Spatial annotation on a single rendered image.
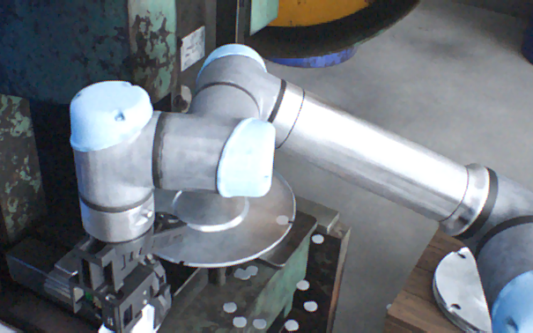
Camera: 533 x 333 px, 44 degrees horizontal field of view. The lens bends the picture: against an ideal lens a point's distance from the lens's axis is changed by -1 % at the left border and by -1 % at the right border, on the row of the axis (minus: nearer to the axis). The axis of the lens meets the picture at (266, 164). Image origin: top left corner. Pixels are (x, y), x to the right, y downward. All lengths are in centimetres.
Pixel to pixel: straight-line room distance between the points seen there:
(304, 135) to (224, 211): 42
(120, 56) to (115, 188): 23
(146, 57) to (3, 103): 35
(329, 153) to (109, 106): 26
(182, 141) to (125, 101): 6
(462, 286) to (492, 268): 90
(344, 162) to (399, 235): 162
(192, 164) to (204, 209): 52
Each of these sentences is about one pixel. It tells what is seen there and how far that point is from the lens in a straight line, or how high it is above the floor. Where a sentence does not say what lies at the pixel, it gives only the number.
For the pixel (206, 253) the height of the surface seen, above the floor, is 78.
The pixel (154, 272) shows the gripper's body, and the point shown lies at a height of 97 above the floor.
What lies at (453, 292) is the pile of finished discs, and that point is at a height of 38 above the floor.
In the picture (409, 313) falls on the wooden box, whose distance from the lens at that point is 162.
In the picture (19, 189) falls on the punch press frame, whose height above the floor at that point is 79.
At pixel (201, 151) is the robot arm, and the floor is 117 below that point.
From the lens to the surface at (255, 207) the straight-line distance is 115.
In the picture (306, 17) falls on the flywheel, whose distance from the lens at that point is 129.
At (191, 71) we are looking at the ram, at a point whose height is 103.
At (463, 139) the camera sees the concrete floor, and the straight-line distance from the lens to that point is 295.
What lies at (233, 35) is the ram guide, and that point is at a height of 107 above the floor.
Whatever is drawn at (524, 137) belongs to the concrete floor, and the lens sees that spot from 308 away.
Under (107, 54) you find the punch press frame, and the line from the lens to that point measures 85.
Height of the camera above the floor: 151
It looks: 36 degrees down
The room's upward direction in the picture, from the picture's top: 4 degrees clockwise
